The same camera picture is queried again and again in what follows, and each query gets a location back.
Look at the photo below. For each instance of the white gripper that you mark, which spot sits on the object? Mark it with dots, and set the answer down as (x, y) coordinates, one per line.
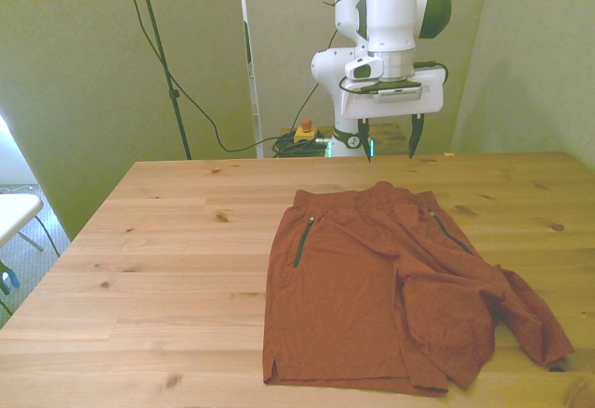
(432, 94)

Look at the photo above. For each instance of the rust orange shorts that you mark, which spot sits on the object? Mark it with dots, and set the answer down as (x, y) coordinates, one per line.
(353, 296)

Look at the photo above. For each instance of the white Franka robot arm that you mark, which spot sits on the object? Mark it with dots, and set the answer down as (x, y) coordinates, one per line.
(390, 8)

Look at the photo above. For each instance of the small wooden side table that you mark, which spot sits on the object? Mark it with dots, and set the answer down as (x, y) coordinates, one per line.
(390, 136)

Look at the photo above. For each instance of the yellow emergency stop button box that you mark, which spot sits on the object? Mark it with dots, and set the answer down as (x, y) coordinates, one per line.
(307, 135)

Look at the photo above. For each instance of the white vertical trim strip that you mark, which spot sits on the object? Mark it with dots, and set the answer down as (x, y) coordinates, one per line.
(253, 101)

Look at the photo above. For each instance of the white folding chair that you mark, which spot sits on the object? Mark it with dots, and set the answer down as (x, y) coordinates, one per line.
(16, 215)

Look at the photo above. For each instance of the blue clamp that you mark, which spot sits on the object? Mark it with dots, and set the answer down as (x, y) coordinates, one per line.
(10, 280)

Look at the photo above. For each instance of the grey wrist camera bar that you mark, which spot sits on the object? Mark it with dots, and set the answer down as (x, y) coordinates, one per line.
(400, 93)

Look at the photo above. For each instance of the dark camera stand pole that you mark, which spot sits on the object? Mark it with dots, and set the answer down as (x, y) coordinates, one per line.
(160, 50)

